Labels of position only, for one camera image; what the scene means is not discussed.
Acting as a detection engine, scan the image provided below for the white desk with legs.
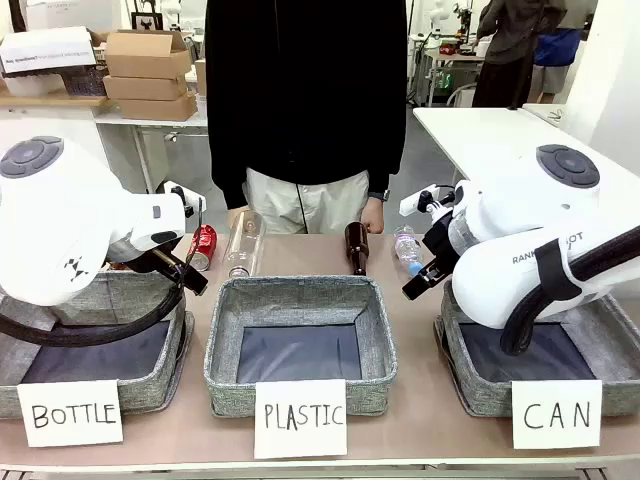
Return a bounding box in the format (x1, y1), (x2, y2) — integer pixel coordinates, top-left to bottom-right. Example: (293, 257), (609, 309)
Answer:
(94, 112), (209, 196)

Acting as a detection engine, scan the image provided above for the paper label reading can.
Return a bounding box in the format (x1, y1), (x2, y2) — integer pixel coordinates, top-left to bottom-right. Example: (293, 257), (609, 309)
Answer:
(510, 379), (603, 450)

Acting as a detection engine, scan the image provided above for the person's right forearm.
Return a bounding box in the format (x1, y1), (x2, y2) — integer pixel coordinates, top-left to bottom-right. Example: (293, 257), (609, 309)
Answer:
(212, 154), (250, 211)

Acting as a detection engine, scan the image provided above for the paper label reading plastic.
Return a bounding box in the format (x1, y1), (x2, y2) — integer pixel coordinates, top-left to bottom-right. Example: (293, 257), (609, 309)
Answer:
(253, 378), (349, 460)

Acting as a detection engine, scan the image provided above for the person's left hand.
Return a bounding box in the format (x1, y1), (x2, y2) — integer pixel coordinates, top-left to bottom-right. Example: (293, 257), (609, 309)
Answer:
(360, 198), (386, 235)

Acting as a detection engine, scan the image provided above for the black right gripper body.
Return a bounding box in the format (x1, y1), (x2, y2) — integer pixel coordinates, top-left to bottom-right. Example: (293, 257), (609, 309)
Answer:
(422, 213), (464, 281)

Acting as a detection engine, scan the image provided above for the person's left forearm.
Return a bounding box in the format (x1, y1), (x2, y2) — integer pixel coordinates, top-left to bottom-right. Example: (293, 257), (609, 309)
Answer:
(367, 149), (404, 201)

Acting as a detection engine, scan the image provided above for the grey fabric plastic basket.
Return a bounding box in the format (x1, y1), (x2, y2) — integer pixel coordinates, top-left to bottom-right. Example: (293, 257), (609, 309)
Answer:
(203, 274), (399, 419)

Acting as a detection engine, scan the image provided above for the large clear plastic bottle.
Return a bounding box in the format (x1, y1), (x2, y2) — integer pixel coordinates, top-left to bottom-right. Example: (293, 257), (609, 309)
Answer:
(223, 209), (267, 279)

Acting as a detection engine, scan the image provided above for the small pink-label plastic bottle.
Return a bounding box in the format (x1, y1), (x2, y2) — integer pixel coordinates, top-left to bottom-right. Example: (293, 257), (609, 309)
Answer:
(393, 225), (426, 278)

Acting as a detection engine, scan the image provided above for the paper label reading bottle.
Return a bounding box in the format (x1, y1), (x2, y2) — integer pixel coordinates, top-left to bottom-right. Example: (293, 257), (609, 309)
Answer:
(16, 378), (124, 449)

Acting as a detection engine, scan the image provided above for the white printed carton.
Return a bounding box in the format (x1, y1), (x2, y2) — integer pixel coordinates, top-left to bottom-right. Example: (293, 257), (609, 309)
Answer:
(0, 25), (97, 76)

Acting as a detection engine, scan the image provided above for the black framed picture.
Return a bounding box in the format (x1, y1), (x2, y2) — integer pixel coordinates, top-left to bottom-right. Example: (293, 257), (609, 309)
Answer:
(130, 11), (164, 32)

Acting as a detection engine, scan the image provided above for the person in black sweater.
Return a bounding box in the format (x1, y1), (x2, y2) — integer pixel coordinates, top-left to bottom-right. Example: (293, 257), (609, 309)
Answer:
(204, 0), (409, 236)

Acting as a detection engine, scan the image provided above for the black right arm cable sleeve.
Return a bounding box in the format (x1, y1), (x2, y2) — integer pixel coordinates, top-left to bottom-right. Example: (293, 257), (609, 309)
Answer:
(499, 227), (640, 357)

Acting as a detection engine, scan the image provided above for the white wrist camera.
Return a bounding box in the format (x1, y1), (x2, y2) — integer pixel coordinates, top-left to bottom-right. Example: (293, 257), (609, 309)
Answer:
(398, 183), (457, 217)
(158, 179), (207, 219)

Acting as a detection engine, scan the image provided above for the grey fabric can basket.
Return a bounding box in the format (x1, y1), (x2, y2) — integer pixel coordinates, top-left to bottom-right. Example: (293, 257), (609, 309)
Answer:
(433, 279), (640, 419)

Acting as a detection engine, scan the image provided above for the open cardboard box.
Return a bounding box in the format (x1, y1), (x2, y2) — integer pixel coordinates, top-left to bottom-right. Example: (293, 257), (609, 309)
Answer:
(104, 30), (195, 80)

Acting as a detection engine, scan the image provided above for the person in brown coat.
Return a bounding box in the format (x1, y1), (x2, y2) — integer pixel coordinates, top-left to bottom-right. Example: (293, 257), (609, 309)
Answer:
(472, 0), (569, 109)

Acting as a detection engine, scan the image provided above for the wooden shelf board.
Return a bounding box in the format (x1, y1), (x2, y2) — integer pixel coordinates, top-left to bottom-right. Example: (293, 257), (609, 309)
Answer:
(0, 92), (117, 109)

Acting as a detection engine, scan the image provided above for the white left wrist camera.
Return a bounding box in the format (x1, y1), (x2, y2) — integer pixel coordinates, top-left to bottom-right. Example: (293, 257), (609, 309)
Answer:
(158, 179), (207, 219)

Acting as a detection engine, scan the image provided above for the flat closed cardboard box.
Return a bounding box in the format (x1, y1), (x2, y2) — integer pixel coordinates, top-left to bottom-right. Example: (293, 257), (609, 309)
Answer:
(103, 74), (189, 101)
(117, 94), (199, 122)

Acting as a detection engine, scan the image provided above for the grey fabric bottle basket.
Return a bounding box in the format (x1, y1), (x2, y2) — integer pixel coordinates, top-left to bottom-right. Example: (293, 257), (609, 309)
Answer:
(0, 269), (195, 420)

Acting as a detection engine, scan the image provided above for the person in blue shirt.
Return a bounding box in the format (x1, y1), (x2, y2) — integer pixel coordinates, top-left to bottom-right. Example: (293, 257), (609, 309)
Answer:
(529, 27), (584, 104)

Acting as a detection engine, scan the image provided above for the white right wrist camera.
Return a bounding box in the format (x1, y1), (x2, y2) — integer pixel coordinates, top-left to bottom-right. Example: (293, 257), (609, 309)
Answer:
(398, 183), (457, 217)

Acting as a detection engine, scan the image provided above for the red crushed soda can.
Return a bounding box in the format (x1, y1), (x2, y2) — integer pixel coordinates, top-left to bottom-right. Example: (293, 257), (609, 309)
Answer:
(185, 223), (219, 272)

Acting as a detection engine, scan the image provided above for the person's right hand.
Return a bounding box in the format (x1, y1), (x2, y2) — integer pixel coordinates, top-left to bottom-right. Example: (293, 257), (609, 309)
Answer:
(227, 207), (250, 236)

